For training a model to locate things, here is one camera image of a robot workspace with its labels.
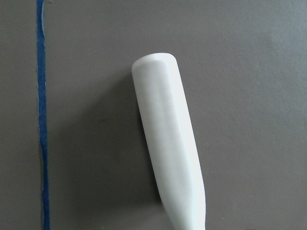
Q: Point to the beige hand brush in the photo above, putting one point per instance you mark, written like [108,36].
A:
[170,139]

